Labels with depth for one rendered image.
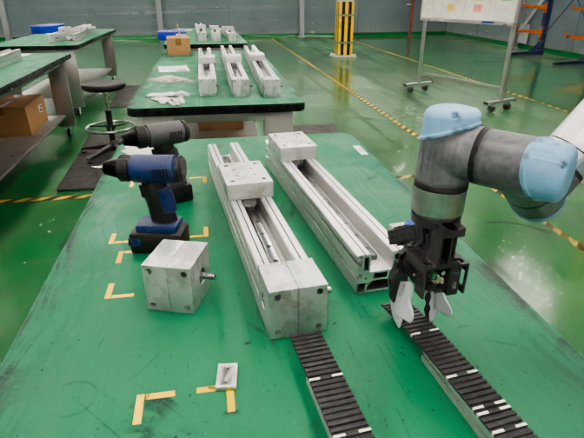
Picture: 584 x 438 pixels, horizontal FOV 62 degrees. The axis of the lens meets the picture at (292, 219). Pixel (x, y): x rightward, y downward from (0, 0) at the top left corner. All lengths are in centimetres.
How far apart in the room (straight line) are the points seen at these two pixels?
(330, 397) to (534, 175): 38
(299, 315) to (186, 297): 21
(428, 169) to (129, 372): 54
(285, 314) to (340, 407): 20
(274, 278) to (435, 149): 34
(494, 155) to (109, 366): 64
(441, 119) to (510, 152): 9
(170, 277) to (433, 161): 49
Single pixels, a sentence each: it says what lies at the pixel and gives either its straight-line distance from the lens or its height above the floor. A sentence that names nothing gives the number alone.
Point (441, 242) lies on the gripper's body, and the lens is 71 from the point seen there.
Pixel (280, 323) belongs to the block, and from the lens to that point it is 82.
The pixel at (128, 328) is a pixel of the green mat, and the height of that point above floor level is 78.
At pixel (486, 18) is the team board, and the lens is 656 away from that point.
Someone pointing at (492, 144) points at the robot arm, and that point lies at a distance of 66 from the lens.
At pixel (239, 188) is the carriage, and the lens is 114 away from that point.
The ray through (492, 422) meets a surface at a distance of 72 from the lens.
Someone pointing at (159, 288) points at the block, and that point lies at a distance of 91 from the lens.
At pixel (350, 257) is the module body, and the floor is 84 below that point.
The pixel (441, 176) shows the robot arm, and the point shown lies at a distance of 68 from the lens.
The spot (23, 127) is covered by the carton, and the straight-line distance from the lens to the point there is 461.
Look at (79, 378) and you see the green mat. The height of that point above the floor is 78.
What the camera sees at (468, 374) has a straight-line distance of 77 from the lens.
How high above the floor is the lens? 131
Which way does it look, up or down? 25 degrees down
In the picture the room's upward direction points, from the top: straight up
